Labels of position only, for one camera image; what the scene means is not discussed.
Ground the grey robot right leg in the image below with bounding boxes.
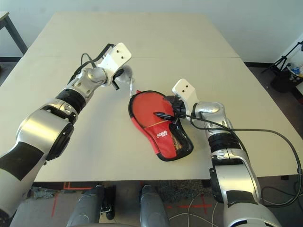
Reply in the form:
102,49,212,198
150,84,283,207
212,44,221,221
139,184,170,227

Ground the grey robot left leg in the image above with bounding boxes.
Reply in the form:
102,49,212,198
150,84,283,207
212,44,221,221
66,184,105,227

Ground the grey robot leg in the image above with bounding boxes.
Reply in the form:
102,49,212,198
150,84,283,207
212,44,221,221
66,184,105,227
139,184,170,227

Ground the black bag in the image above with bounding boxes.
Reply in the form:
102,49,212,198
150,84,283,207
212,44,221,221
271,67,299,93

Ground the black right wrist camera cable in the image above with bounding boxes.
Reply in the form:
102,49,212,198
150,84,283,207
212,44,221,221
176,113,303,206

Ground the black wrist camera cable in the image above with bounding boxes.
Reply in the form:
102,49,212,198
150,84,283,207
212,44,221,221
176,113,303,206
68,43,114,84

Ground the black left wrist camera cable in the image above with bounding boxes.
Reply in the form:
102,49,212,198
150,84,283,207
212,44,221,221
68,43,114,84

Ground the white thin cable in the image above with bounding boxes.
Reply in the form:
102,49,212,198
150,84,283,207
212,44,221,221
182,196,218,227

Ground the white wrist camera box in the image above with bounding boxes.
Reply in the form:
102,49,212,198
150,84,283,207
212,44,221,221
172,79,202,112
96,42,132,87

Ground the red black paddle case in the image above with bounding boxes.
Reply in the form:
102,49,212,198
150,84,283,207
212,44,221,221
128,89,195,163

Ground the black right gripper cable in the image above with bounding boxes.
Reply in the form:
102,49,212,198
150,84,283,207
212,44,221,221
190,103,228,130

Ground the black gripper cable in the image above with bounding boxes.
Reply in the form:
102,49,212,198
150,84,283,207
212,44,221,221
80,52,99,69
190,103,228,130

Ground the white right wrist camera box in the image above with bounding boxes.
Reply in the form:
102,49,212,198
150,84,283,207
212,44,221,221
172,79,202,112

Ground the black tripod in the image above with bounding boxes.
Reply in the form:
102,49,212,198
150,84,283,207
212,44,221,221
261,40,303,74

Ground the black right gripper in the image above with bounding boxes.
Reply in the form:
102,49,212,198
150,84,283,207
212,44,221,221
153,94,187,125

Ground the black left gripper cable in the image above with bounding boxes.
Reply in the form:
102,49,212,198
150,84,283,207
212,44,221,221
80,52,99,69

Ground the grey side table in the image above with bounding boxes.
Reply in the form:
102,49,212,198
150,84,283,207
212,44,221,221
0,11,28,57

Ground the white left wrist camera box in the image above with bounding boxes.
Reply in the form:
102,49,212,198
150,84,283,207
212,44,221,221
96,42,132,87

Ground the grey plush toy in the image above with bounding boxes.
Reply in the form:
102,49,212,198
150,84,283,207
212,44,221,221
117,66,136,98

